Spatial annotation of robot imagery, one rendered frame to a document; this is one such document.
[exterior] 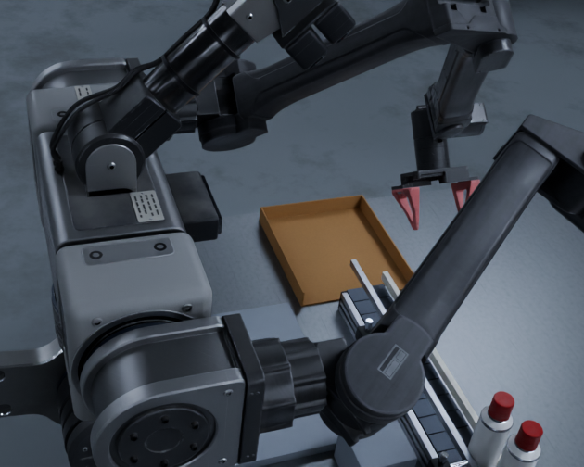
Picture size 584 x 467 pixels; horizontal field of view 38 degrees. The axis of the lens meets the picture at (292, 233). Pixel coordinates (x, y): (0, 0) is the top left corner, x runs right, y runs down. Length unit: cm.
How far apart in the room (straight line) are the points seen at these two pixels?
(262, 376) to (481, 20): 51
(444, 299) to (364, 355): 12
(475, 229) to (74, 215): 41
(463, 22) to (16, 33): 385
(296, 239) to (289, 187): 161
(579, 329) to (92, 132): 131
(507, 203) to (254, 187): 264
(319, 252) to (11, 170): 196
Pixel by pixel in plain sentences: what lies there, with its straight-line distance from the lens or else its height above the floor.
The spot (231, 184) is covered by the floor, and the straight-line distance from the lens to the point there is 352.
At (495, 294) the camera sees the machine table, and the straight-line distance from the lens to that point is 192.
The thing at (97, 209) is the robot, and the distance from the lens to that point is 86.
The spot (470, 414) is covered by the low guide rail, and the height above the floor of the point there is 91.
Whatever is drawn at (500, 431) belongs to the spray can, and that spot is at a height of 104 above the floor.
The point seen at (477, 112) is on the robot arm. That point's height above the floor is 134.
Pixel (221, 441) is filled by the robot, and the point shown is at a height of 143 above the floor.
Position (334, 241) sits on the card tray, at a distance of 195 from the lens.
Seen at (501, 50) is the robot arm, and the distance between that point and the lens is 105.
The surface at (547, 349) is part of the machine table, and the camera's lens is 184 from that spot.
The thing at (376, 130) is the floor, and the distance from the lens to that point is 402.
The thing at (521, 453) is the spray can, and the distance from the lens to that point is 134.
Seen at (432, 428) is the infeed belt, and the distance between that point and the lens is 155.
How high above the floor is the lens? 205
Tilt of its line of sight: 38 degrees down
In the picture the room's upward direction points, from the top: 7 degrees clockwise
